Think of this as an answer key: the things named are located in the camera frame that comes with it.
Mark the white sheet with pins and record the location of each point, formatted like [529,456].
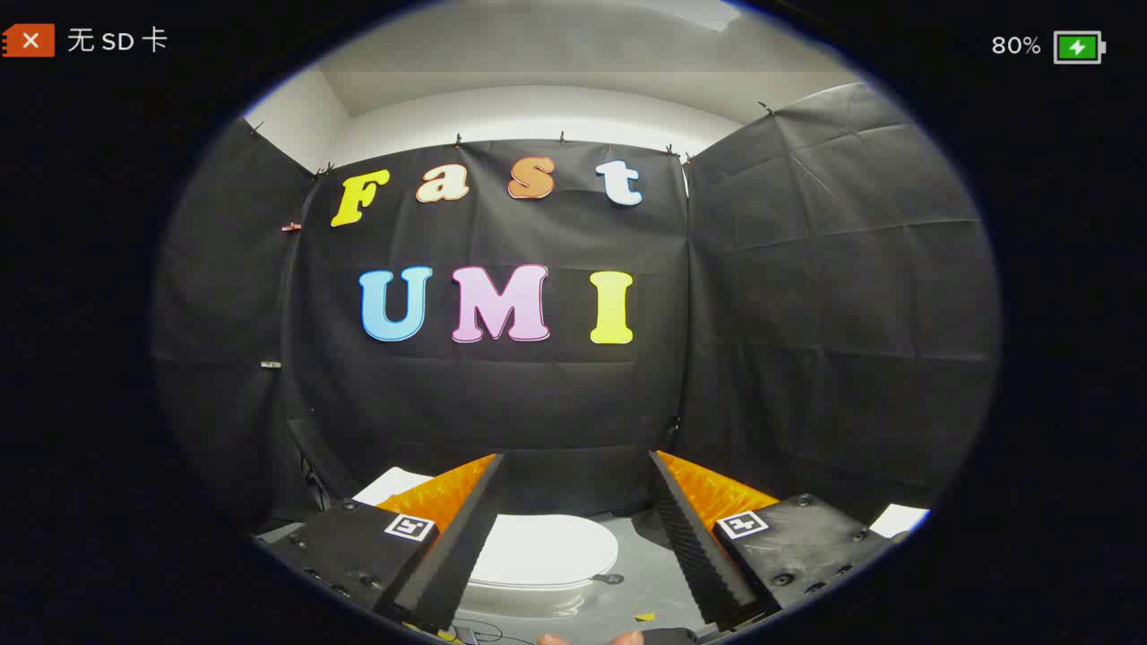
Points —
[899,520]

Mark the black backdrop cloth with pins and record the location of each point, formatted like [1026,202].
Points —
[538,403]

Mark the white toilet lid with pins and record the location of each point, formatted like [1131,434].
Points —
[547,548]

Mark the white toilet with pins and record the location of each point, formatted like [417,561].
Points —
[538,598]

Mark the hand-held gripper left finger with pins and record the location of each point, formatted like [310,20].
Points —
[466,537]

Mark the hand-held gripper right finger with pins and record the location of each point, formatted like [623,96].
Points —
[690,546]

